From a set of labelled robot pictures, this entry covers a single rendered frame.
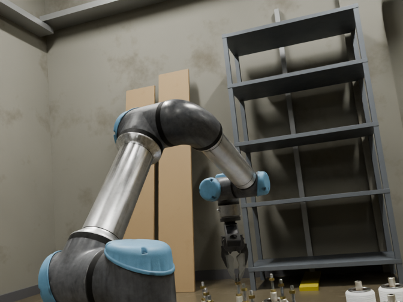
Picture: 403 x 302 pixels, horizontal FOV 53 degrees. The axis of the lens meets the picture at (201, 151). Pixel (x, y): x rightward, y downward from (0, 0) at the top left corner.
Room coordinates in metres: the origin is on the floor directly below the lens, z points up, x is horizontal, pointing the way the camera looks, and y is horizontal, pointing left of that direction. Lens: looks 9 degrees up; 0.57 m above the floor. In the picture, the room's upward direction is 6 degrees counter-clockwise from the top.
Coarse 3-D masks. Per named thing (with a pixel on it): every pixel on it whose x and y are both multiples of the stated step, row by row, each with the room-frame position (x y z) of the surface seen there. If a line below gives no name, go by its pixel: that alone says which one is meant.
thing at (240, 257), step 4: (236, 256) 1.42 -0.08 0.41; (240, 256) 1.41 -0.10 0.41; (244, 256) 1.41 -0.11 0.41; (240, 260) 1.41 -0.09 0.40; (244, 260) 1.41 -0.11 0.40; (240, 264) 1.41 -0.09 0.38; (244, 264) 1.41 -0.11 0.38; (240, 268) 1.41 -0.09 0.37; (244, 268) 1.41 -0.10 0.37; (240, 272) 1.41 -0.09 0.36; (240, 276) 1.41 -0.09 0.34
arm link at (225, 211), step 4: (232, 204) 1.40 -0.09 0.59; (236, 204) 1.41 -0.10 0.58; (220, 208) 1.42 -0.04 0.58; (224, 208) 1.40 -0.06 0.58; (228, 208) 1.40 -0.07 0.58; (232, 208) 1.40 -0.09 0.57; (236, 208) 1.41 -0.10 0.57; (220, 212) 1.42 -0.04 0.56; (224, 212) 1.40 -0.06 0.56; (228, 212) 1.40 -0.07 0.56; (232, 212) 1.40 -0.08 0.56; (236, 212) 1.41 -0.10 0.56; (220, 216) 1.42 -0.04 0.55; (224, 216) 1.41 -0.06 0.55; (228, 216) 1.41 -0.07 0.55; (232, 216) 1.41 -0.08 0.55; (236, 216) 1.41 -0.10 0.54
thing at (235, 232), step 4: (224, 224) 1.41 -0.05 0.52; (228, 224) 1.41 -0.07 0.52; (232, 224) 1.41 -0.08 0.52; (236, 224) 1.41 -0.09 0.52; (224, 228) 1.39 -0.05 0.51; (228, 228) 1.38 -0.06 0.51; (232, 228) 1.38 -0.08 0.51; (236, 228) 1.38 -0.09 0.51; (224, 232) 1.40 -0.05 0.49; (228, 232) 1.36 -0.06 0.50; (232, 232) 1.36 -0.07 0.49; (236, 232) 1.36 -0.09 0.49; (228, 236) 1.34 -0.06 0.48; (232, 236) 1.33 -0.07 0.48; (236, 236) 1.33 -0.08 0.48; (228, 240) 1.32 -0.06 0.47; (232, 240) 1.32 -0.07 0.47; (236, 240) 1.32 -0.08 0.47; (240, 240) 1.32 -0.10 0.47; (228, 244) 1.32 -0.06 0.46; (232, 244) 1.32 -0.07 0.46; (236, 244) 1.32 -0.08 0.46; (240, 244) 1.33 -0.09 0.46
